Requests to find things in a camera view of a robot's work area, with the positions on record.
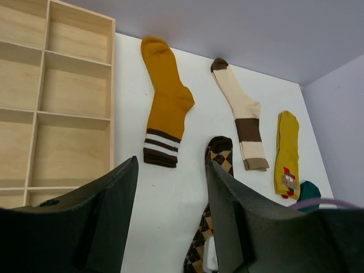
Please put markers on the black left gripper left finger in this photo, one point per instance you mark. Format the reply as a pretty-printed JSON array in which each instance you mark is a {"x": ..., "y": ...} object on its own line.
[{"x": 84, "y": 230}]

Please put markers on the wooden compartment tray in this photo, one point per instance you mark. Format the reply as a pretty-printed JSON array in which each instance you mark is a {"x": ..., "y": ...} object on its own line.
[{"x": 57, "y": 99}]

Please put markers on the cream sock brown stripes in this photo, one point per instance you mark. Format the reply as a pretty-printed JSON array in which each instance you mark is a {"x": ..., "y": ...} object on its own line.
[{"x": 246, "y": 113}]

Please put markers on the brown yellow argyle sock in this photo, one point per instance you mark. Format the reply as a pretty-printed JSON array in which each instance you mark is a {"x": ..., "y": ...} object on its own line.
[{"x": 220, "y": 150}]

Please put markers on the yellow sock bear motif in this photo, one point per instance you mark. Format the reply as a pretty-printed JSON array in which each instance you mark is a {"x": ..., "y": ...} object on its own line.
[{"x": 286, "y": 177}]

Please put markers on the dark green sock bear motif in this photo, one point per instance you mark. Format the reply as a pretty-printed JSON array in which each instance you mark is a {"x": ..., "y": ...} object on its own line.
[{"x": 309, "y": 191}]

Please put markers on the mustard sock brown white stripes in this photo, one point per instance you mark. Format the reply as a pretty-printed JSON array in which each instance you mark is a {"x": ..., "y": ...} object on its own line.
[{"x": 171, "y": 103}]

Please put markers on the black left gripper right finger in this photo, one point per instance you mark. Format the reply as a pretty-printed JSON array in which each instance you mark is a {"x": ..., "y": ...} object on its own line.
[{"x": 254, "y": 234}]

